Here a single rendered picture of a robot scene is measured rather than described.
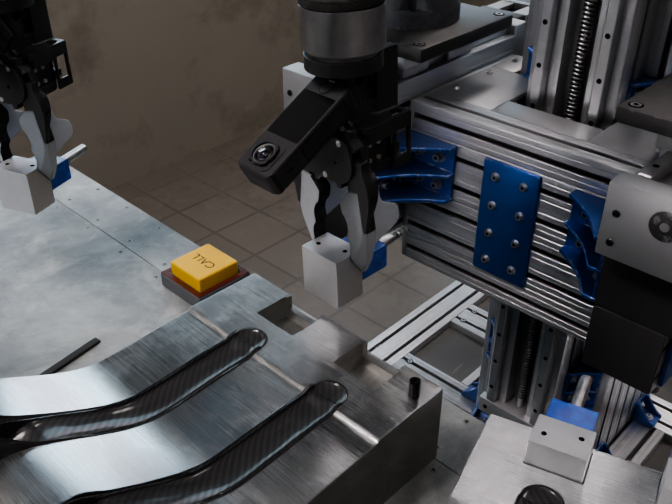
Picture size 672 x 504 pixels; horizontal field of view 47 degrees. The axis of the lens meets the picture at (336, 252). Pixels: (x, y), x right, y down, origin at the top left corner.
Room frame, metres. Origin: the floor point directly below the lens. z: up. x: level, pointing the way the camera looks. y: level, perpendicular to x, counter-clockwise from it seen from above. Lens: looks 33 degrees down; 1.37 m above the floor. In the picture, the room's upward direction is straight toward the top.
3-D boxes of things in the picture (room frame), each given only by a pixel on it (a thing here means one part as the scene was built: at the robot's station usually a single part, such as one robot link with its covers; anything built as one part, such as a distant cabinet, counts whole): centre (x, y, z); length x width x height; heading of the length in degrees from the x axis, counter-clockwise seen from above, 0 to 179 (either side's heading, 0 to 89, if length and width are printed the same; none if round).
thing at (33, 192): (0.87, 0.36, 0.93); 0.13 x 0.05 x 0.05; 158
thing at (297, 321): (0.62, 0.05, 0.87); 0.05 x 0.05 x 0.04; 45
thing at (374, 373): (0.55, -0.03, 0.87); 0.05 x 0.05 x 0.04; 45
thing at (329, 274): (0.68, -0.03, 0.93); 0.13 x 0.05 x 0.05; 134
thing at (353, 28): (0.67, 0.00, 1.17); 0.08 x 0.08 x 0.05
